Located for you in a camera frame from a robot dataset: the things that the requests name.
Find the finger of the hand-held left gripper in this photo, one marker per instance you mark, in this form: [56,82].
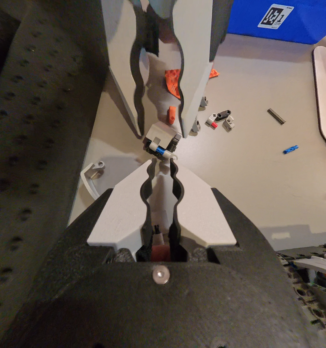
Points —
[195,54]
[119,54]

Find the blue plastic bin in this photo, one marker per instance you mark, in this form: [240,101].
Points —
[304,22]

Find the grey bracket with pins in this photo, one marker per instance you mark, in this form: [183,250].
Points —
[158,235]

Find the grey small connector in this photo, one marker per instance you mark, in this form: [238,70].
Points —
[229,124]

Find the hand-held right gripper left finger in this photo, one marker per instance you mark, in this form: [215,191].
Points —
[119,217]

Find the grey curved toy part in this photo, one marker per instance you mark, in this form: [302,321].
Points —
[89,182]

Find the black foam pad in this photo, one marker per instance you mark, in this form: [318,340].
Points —
[32,136]

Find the orange toy part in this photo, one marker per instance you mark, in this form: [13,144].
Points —
[174,81]
[213,72]

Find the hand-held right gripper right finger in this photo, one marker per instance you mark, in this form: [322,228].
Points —
[206,217]

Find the black connector pin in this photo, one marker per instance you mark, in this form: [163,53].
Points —
[276,116]

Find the grey orange tracked toy robot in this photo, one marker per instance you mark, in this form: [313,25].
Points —
[315,283]

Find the small orange liftarm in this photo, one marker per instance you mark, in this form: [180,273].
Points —
[172,113]

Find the black short liftarm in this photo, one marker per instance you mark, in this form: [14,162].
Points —
[224,115]

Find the blue connector pin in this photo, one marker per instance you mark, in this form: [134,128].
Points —
[290,149]
[160,150]

